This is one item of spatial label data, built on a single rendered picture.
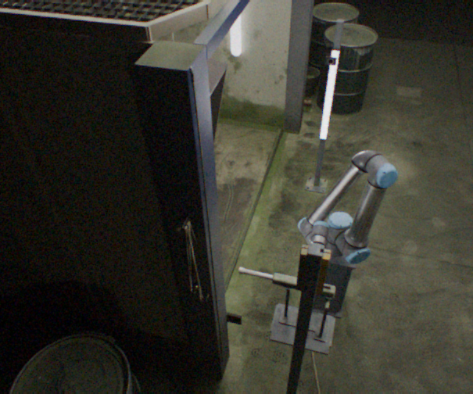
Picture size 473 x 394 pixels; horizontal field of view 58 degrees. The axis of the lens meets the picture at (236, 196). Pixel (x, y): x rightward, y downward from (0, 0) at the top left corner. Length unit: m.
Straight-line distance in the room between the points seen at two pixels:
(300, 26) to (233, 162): 1.47
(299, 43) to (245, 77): 0.69
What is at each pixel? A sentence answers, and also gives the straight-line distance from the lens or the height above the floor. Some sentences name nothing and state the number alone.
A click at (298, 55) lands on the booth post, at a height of 0.94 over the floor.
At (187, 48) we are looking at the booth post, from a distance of 1.50.
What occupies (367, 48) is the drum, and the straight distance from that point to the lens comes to 5.00.
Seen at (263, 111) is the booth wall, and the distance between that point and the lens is 4.88.
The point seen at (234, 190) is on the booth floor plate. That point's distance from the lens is 4.17.
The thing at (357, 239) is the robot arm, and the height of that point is 0.96.
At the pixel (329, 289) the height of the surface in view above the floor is 1.14.
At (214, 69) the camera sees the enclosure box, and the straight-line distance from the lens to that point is 2.74.
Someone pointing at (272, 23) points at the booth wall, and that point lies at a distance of 4.40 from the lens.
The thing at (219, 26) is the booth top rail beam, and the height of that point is 2.29.
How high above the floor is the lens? 2.92
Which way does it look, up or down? 44 degrees down
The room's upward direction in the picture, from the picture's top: 2 degrees counter-clockwise
